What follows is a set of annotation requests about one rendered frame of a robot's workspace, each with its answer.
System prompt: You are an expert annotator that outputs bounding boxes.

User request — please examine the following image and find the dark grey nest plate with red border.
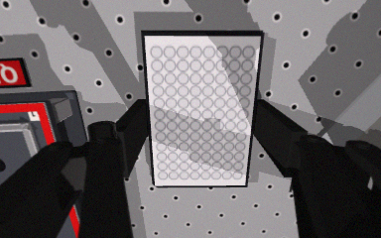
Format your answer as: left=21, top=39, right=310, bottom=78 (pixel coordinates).
left=0, top=90, right=87, bottom=238

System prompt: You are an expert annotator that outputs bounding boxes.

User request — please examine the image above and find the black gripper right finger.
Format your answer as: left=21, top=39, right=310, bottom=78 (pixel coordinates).
left=253, top=99, right=381, bottom=238

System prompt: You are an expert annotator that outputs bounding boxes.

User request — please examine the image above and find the white well plate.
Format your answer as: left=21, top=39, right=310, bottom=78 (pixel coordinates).
left=141, top=31, right=264, bottom=187

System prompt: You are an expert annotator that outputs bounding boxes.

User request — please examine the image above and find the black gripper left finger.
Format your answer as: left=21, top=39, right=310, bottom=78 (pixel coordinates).
left=0, top=99, right=149, bottom=238

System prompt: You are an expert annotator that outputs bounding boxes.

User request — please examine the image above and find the grey operator button panel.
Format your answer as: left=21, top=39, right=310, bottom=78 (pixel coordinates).
left=320, top=74, right=381, bottom=149

